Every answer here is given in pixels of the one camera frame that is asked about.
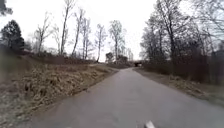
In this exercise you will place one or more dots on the dark underpass structure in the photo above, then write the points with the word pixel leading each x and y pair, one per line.
pixel 137 63

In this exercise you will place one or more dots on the grey asphalt path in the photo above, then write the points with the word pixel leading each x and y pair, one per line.
pixel 126 100

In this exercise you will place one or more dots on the row of bare trees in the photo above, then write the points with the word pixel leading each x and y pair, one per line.
pixel 80 36

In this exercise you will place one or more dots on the thicket of bare trees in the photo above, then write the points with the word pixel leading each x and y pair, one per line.
pixel 180 46

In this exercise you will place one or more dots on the robot's own part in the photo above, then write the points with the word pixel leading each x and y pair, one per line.
pixel 149 124

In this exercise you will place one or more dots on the dry grass bank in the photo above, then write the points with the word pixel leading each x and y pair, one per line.
pixel 43 83

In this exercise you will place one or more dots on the dry grass verge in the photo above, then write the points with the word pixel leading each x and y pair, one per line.
pixel 186 85

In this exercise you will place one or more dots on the dark evergreen tree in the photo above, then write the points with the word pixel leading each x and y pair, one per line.
pixel 11 35

